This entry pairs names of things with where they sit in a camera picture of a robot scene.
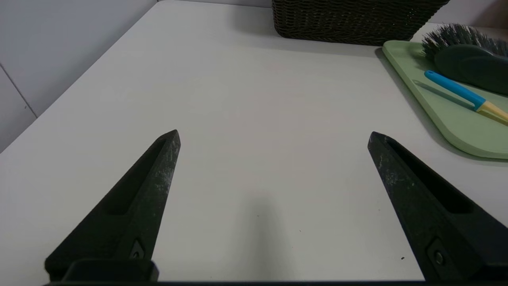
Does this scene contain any beige spoon blue handle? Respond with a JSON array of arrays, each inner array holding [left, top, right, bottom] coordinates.
[[424, 70, 508, 127]]

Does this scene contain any grey bristle brush green handle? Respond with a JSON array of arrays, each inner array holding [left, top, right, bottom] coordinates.
[[421, 23, 508, 96]]

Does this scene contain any dark brown wicker basket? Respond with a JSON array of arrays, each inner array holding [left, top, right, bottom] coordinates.
[[271, 0, 451, 46]]

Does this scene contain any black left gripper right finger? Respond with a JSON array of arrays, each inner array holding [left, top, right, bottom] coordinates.
[[368, 131, 508, 282]]

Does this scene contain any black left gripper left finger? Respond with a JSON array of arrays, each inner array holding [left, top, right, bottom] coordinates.
[[44, 129, 181, 282]]

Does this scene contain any light green plastic tray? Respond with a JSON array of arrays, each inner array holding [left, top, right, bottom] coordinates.
[[382, 40, 508, 160]]

